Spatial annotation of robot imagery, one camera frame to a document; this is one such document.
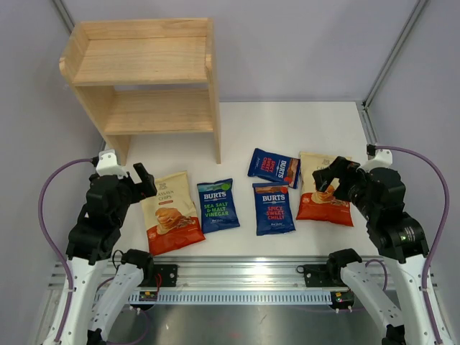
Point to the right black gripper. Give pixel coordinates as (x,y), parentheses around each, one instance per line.
(342,168)

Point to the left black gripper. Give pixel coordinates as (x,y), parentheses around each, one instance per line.
(146,187)

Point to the cassava chips bag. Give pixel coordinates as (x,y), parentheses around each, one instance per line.
(320,206)
(171,217)

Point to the spicy sweet chilli bag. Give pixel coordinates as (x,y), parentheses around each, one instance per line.
(272,205)
(274,167)

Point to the blue sea salt vinegar bag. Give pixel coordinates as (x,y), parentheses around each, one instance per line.
(218,211)

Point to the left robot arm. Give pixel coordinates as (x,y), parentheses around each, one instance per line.
(80,319)

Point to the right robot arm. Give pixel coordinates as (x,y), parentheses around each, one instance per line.
(378,193)

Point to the wooden two-tier shelf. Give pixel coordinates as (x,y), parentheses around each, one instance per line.
(145,76)

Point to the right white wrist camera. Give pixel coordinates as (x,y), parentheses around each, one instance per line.
(377,157)

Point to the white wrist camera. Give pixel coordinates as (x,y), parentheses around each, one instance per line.
(107,163)
(377,157)

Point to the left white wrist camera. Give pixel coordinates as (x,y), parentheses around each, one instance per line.
(107,163)

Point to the right aluminium frame post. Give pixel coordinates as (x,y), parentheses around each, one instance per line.
(408,27)

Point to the aluminium frame post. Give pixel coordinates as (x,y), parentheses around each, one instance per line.
(64,14)
(408,27)

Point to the left black base bracket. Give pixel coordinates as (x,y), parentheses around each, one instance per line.
(163,275)

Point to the black base bracket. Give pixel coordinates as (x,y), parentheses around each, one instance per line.
(319,276)
(163,275)

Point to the aluminium mounting rail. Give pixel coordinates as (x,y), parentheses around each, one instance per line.
(239,273)

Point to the white slotted cable duct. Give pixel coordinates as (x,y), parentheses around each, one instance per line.
(231,298)

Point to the right black base bracket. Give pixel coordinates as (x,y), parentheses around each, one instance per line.
(319,276)

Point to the left aluminium frame post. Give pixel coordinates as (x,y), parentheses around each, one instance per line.
(64,14)

